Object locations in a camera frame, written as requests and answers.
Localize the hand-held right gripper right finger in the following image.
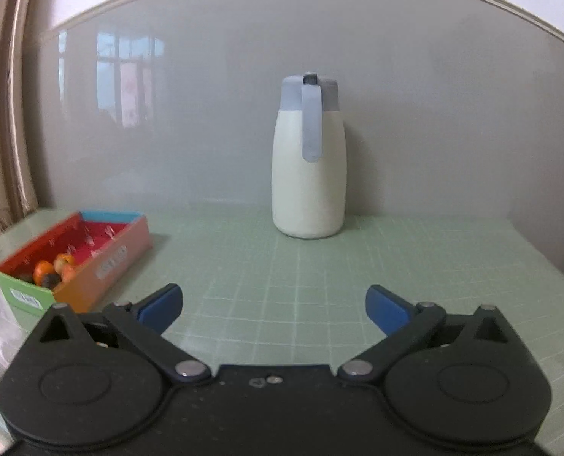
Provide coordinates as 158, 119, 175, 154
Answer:
337, 285, 523, 385

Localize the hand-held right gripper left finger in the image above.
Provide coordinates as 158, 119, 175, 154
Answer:
29, 283, 212, 385

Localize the colourful cardboard box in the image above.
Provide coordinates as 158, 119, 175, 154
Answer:
0, 210, 152, 318

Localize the large orange tangerine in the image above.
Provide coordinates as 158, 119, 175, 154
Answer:
33, 260, 55, 286

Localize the green checked tablecloth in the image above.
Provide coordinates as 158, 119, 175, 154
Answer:
0, 206, 564, 456

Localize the white thermos jug grey lid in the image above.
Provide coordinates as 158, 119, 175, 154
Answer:
271, 73, 348, 239

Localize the beige satin lace curtain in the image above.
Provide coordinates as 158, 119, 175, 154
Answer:
0, 0, 41, 239

